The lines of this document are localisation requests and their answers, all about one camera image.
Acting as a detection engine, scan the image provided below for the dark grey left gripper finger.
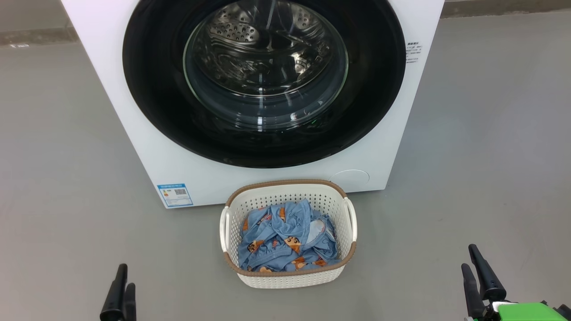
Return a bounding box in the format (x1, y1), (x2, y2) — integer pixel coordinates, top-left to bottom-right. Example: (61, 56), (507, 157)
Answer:
(123, 284), (137, 321)
(100, 263), (128, 321)

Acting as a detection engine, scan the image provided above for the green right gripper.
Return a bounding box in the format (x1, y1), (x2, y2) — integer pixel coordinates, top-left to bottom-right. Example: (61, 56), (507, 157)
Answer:
(461, 244), (561, 321)

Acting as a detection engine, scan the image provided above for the blue cartoon print garment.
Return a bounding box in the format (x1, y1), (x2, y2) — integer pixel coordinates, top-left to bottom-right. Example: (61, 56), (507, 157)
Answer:
(237, 216), (339, 272)
(243, 199), (315, 250)

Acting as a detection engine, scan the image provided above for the washing machine glass door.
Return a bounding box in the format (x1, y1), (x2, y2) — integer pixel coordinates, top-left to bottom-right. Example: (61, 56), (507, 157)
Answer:
(122, 0), (406, 169)

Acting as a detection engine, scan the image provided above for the white washing machine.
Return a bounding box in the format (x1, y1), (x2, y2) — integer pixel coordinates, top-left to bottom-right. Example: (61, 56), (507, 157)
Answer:
(61, 0), (445, 209)

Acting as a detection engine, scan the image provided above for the stainless steel washing machine drum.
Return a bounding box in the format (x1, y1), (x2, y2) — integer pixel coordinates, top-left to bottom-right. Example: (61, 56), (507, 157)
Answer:
(196, 0), (333, 96)

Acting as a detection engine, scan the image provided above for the blue energy label sticker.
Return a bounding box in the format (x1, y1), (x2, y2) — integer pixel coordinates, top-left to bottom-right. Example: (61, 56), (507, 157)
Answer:
(157, 183), (194, 208)

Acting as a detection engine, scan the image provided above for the white laundry basket brown rim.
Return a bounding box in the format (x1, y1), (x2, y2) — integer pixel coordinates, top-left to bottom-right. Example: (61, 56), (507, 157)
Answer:
(219, 179), (358, 289)

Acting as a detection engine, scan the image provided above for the round white filter cover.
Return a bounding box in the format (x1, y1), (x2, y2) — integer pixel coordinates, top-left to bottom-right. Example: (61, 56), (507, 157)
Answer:
(329, 169), (370, 193)

